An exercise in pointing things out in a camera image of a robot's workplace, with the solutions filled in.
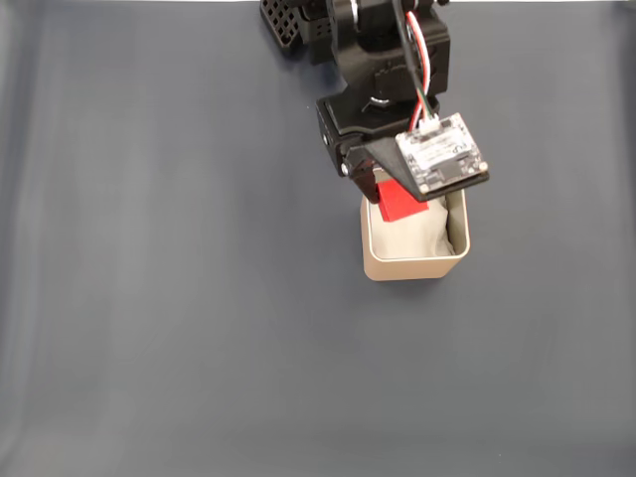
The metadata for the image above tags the camera board with black mount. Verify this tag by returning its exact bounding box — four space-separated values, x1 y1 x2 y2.
360 112 492 203

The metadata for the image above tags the white crumpled cloth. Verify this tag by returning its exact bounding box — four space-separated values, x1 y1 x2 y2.
370 195 457 260

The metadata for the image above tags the red cube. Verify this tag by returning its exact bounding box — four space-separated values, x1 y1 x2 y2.
375 178 430 224

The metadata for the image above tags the beige square box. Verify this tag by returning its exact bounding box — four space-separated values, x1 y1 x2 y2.
358 168 472 282

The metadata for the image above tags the dark grey table mat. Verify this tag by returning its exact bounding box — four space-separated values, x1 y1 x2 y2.
0 1 636 477

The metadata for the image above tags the camera cable with coloured wires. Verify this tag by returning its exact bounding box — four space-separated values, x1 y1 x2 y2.
392 0 441 132

